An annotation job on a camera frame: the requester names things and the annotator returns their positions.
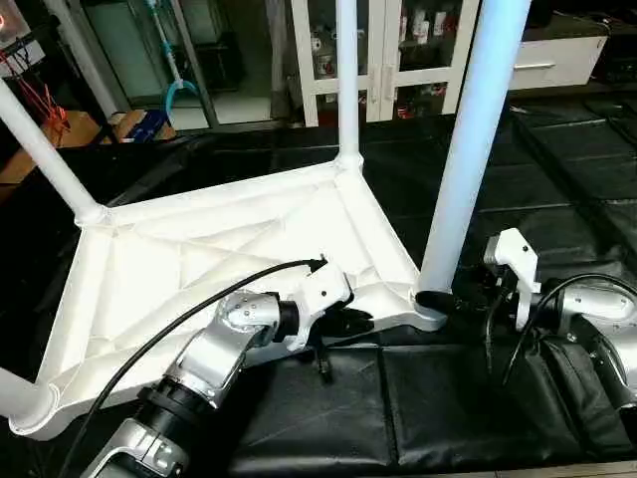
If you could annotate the blue and yellow box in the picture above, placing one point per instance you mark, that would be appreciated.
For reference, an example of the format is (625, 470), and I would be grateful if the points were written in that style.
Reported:
(147, 124)

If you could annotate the white glass-door cabinet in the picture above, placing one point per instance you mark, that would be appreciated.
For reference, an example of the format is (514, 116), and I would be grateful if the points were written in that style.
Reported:
(398, 55)

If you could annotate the white plastic table leg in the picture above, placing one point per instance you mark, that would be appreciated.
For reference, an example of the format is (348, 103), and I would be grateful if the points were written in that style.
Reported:
(473, 149)
(20, 393)
(347, 80)
(45, 149)

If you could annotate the white plastic table top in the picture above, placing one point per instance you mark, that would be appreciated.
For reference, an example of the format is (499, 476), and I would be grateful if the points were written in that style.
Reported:
(219, 249)

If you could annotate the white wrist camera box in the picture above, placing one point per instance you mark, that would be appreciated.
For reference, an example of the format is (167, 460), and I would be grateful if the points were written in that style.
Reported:
(323, 294)
(513, 264)

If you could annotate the black work mat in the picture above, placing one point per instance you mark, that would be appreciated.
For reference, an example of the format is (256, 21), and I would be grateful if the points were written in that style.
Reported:
(448, 408)

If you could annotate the brown wooden desk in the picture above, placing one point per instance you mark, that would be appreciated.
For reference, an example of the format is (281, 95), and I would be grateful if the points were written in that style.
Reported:
(45, 144)

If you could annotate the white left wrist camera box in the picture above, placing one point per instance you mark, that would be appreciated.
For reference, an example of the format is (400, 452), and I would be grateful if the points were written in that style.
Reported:
(323, 294)

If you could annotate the white drawer unit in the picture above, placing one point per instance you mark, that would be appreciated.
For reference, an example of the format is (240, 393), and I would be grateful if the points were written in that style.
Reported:
(552, 62)

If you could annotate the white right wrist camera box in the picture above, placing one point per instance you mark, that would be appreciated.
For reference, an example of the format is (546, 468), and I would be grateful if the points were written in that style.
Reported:
(513, 264)

